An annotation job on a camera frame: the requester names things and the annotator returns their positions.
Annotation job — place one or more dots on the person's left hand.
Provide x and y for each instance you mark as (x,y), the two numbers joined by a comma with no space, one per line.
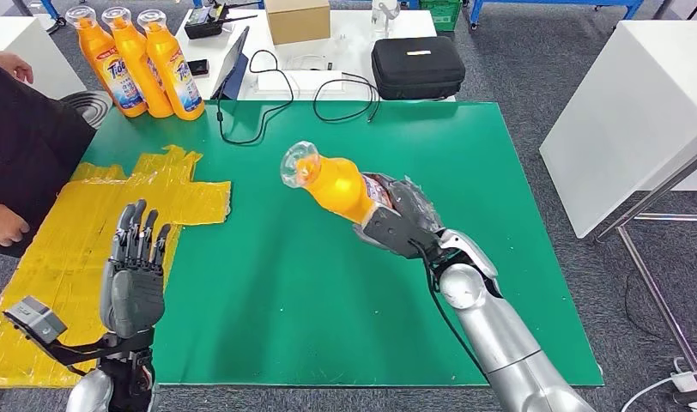
(10,63)

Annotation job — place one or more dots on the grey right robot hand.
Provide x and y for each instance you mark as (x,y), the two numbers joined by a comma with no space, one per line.
(414,204)

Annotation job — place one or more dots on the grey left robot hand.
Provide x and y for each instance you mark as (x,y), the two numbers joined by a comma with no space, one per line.
(132,301)

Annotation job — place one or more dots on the person's right hand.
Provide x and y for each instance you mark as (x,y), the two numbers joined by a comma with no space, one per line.
(4,224)

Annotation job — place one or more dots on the orange detergent bottle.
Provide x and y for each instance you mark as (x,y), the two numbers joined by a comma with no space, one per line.
(131,57)
(337,185)
(95,51)
(162,54)

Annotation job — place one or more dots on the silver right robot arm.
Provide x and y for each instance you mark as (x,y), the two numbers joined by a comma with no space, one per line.
(496,335)

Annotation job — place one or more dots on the white side table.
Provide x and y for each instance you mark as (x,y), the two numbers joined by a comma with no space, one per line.
(621,113)
(47,45)

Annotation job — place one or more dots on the yellow taped sheet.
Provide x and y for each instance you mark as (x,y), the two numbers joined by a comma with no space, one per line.
(58,239)

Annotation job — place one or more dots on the blue metal rack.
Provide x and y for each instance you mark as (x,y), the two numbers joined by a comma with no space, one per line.
(50,8)
(473,12)

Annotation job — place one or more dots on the person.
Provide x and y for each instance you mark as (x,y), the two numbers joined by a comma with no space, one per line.
(30,142)

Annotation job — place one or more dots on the black ribbed round stool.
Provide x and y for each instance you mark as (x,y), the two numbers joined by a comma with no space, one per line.
(90,108)

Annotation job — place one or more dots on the black carrying case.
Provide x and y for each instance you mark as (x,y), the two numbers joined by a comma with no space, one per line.
(419,73)

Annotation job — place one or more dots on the green table mat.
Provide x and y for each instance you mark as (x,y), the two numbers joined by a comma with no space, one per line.
(297,284)

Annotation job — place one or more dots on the white desk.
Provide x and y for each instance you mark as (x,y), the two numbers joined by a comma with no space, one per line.
(357,51)

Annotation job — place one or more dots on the black smartphone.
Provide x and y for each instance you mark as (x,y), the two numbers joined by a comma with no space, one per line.
(199,67)

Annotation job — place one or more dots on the green plastic crate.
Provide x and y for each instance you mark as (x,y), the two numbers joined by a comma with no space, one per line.
(441,15)

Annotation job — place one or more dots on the clear plastic container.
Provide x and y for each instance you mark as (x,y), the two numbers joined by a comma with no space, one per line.
(384,14)

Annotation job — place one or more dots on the black radio device with antenna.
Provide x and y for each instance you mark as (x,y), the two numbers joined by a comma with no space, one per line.
(199,25)

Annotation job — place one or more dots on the cardboard box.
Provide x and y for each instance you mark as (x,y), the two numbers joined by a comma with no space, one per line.
(297,23)

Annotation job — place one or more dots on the tablet with blue cover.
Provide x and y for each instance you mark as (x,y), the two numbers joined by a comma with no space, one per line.
(230,68)

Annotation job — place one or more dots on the white power strip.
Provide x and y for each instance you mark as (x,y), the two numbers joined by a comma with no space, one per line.
(687,380)

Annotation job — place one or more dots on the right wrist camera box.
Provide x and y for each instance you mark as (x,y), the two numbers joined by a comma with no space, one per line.
(394,233)

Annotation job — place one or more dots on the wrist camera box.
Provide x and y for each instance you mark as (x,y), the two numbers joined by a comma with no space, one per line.
(394,233)
(36,319)

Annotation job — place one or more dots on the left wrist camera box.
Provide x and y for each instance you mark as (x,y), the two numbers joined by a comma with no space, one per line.
(36,319)

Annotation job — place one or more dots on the metal frame stand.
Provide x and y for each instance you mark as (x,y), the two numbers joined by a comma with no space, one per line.
(653,287)

